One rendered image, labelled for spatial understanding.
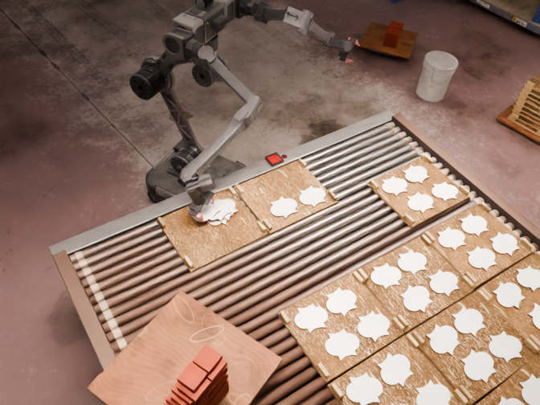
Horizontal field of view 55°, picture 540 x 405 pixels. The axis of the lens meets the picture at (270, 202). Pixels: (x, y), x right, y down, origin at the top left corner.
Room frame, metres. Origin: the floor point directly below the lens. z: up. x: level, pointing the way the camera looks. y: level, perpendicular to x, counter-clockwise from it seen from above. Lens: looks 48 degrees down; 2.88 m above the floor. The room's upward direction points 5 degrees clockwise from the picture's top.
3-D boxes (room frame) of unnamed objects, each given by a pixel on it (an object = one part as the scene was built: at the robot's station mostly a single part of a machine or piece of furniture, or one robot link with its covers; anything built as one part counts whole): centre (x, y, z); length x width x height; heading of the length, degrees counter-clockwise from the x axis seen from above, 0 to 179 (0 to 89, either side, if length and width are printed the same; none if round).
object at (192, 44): (2.25, 0.43, 1.45); 0.09 x 0.08 x 0.12; 154
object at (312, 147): (1.95, 0.13, 0.89); 2.08 x 0.09 x 0.06; 126
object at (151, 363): (0.78, 0.25, 1.03); 0.50 x 0.50 x 0.02; 59
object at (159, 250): (1.78, 0.00, 0.90); 1.95 x 0.05 x 0.05; 126
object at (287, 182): (1.80, -0.08, 0.93); 0.41 x 0.35 x 0.02; 126
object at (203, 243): (1.55, 0.27, 0.93); 0.41 x 0.35 x 0.02; 128
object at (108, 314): (1.61, -0.12, 0.90); 1.95 x 0.05 x 0.05; 126
